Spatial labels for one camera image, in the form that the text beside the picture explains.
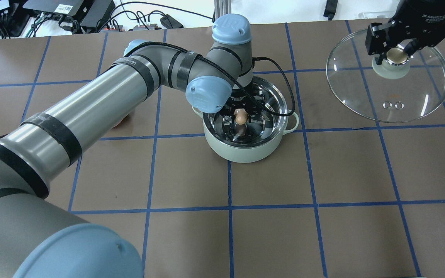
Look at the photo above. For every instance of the glass pot lid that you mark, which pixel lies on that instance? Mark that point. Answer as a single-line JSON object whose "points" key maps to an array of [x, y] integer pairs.
{"points": [[402, 88]]}

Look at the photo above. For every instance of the black power adapter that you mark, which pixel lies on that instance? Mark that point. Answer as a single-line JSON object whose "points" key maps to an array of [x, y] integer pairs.
{"points": [[169, 22]]}

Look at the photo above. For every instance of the mint green electric pot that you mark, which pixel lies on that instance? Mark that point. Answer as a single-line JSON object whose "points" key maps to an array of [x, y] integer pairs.
{"points": [[249, 142]]}

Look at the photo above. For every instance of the pink bowl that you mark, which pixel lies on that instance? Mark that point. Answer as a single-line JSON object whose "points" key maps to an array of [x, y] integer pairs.
{"points": [[126, 118]]}

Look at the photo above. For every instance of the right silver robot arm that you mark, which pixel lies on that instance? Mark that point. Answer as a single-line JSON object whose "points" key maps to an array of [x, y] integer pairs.
{"points": [[419, 4]]}

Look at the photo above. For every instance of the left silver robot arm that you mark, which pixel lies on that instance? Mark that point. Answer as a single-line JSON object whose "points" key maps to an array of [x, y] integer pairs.
{"points": [[41, 240]]}

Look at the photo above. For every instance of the black device with label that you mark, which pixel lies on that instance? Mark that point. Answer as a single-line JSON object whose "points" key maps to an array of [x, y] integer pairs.
{"points": [[72, 14]]}

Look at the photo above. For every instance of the brown egg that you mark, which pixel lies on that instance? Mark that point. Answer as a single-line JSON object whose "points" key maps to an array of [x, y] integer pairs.
{"points": [[241, 116]]}

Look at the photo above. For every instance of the aluminium frame post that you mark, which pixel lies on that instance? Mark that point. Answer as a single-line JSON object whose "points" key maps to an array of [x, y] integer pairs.
{"points": [[221, 8]]}

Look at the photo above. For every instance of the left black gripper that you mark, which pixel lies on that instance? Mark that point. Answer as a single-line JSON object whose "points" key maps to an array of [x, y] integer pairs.
{"points": [[241, 96]]}

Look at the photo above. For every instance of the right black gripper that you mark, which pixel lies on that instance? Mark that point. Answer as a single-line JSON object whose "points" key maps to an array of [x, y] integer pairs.
{"points": [[433, 20]]}

